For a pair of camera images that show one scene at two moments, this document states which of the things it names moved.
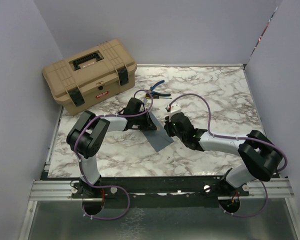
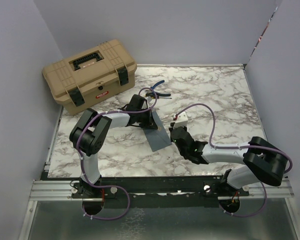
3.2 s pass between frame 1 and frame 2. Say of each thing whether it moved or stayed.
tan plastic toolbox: stayed
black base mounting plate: stayed
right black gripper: moved
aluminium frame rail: stayed
